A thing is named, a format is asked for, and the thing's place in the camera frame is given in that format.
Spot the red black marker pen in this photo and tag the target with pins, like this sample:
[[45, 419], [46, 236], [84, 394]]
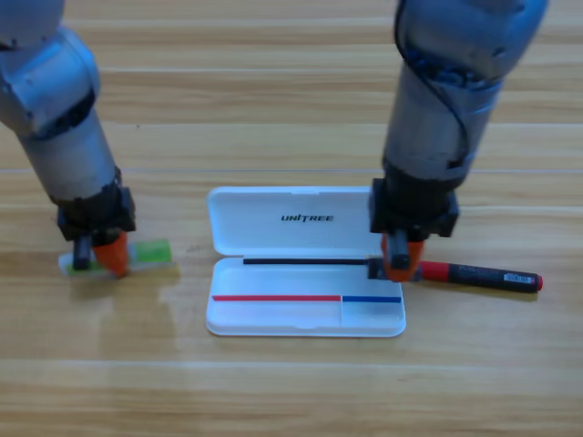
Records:
[[478, 275]]

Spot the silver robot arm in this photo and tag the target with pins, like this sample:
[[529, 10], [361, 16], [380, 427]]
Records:
[[68, 150], [428, 127]]

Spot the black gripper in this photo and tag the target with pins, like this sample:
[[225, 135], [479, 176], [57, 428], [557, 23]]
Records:
[[95, 211], [414, 207]]

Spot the white Unitree pencil case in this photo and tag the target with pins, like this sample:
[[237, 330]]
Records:
[[296, 236]]

